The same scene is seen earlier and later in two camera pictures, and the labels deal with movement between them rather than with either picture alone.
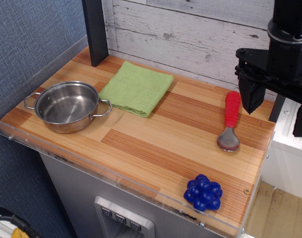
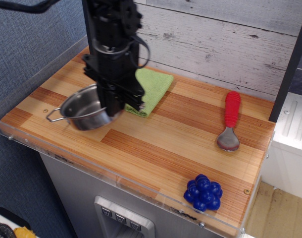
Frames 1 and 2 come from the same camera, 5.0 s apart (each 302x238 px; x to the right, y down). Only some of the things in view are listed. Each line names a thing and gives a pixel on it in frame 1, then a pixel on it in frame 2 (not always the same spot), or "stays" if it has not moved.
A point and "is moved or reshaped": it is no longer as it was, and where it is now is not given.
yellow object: x=18 y=233 stays
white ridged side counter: x=287 y=166 stays
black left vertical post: x=95 y=29 stays
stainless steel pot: x=67 y=106 is moved or reshaped
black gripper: x=284 y=70 -> x=115 y=66
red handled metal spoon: x=228 y=141 stays
